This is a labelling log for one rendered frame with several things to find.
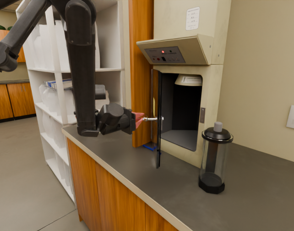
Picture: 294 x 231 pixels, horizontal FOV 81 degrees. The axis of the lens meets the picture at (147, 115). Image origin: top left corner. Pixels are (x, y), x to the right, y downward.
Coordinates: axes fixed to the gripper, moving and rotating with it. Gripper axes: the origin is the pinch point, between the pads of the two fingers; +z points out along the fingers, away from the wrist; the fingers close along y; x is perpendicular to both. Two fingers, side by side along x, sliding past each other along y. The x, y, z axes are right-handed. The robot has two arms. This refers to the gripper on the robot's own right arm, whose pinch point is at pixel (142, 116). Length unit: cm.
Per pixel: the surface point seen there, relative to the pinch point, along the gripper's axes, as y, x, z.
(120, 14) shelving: 65, 97, 59
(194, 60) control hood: 23.1, -14.4, 14.9
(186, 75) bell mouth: 16.3, -6.2, 22.0
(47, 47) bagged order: 35, 124, -1
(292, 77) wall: 15, -40, 62
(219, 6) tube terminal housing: 42, -19, 20
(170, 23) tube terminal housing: 38.9, 2.1, 19.1
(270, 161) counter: -26, -41, 51
